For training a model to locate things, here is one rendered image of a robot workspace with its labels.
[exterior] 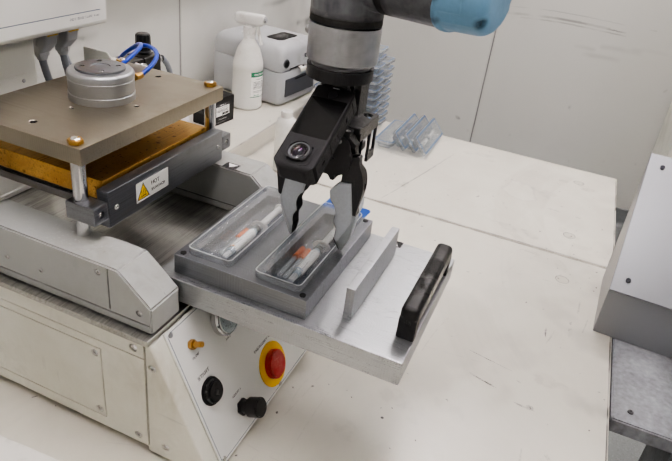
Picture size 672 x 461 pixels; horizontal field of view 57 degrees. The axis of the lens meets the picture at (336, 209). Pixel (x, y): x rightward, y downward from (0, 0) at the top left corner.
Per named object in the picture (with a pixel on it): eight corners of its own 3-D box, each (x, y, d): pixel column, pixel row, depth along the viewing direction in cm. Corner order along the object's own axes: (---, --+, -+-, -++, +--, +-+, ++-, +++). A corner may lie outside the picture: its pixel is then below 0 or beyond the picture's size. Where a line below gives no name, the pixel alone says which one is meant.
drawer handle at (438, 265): (394, 336, 64) (400, 306, 63) (432, 267, 77) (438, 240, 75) (412, 343, 64) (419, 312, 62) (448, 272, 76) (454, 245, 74)
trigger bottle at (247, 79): (226, 107, 167) (228, 12, 155) (238, 98, 174) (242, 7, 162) (256, 113, 165) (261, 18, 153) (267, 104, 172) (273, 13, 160)
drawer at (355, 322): (156, 298, 72) (154, 241, 68) (252, 219, 90) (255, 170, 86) (396, 392, 63) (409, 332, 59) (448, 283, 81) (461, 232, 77)
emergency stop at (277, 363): (266, 384, 84) (256, 360, 82) (280, 366, 87) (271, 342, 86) (276, 385, 83) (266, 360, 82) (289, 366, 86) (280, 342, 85)
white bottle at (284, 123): (294, 172, 146) (299, 115, 140) (272, 172, 146) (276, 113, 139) (292, 163, 151) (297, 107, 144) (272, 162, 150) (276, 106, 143)
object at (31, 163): (-8, 173, 75) (-21, 99, 71) (117, 121, 94) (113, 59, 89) (106, 213, 70) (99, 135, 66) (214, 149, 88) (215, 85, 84)
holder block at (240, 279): (174, 272, 70) (173, 253, 69) (261, 202, 87) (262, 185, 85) (304, 320, 65) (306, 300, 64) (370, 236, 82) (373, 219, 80)
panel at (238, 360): (220, 467, 73) (162, 334, 68) (324, 325, 98) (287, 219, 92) (234, 469, 72) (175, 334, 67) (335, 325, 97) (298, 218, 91)
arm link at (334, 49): (367, 35, 59) (290, 19, 61) (361, 82, 61) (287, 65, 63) (392, 23, 65) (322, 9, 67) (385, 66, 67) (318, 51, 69)
